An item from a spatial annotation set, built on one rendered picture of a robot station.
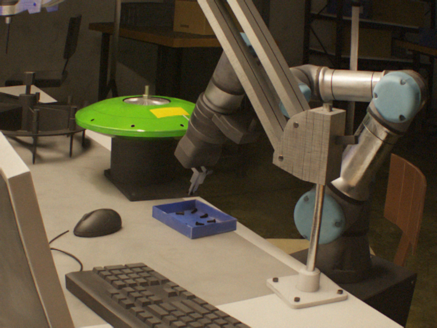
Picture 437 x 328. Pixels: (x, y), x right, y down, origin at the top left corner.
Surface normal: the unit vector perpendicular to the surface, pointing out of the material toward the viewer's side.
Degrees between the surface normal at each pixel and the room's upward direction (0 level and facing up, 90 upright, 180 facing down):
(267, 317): 0
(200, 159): 117
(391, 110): 90
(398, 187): 90
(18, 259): 102
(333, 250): 71
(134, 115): 21
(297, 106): 54
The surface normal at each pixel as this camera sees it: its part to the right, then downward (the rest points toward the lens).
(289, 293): 0.06, -0.96
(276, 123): 0.69, -0.40
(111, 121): -0.12, -0.79
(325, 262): -0.65, -0.16
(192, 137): -0.82, 0.28
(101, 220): 0.47, -0.41
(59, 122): -0.44, 0.16
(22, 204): 0.46, 0.27
